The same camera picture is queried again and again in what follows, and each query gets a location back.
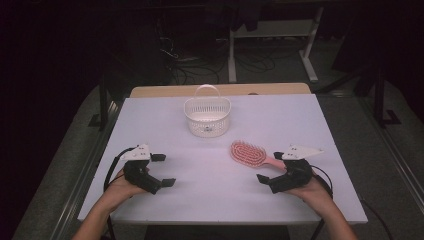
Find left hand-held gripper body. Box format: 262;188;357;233
120;143;164;196

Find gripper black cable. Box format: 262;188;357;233
103;146;138;240
310;164;335;240

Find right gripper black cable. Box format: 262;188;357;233
310;164;335;240

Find white plastic basket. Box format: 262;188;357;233
183;84;232;138

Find metal floor rail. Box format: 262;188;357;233
49;99;123;240
358;95;424;205

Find person's right hand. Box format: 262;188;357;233
284;173;335;216

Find wooden table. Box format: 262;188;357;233
129;82;312;99

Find pink hairbrush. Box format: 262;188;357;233
229;140;288;171

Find black metal stand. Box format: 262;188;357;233
88;73;115;131
372;63;403;129

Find white metal desk frame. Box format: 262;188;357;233
228;6;324;84

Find person's left hand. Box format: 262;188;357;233
104;166;152;208

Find black floor cable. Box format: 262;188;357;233
360;198;395;240

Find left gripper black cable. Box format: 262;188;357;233
103;146;138;240

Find tangle of floor cables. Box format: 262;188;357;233
156;19;301;85

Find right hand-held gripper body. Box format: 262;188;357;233
267;143;325;195

